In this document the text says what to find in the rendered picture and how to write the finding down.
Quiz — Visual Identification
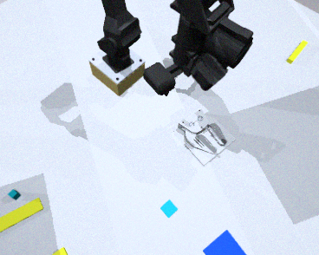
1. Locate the yellow flat bar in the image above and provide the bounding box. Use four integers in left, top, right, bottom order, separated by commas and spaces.
0, 198, 44, 232
287, 41, 308, 64

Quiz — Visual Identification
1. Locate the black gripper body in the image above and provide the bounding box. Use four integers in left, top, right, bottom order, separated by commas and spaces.
143, 34, 205, 95

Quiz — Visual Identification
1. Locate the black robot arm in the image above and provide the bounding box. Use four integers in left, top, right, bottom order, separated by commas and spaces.
97, 0, 254, 91

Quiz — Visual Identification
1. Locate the small cyan cube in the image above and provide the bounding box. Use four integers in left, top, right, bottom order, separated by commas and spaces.
8, 189, 21, 200

